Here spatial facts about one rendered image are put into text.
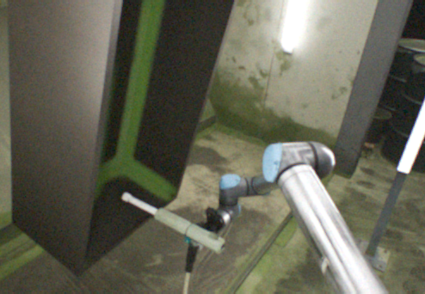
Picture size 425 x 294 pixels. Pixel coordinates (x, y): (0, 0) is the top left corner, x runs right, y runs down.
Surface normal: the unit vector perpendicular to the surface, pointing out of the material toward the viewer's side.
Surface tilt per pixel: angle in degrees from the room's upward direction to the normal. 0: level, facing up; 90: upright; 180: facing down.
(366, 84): 90
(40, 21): 90
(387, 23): 90
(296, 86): 90
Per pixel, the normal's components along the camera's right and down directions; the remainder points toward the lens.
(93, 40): -0.51, 0.37
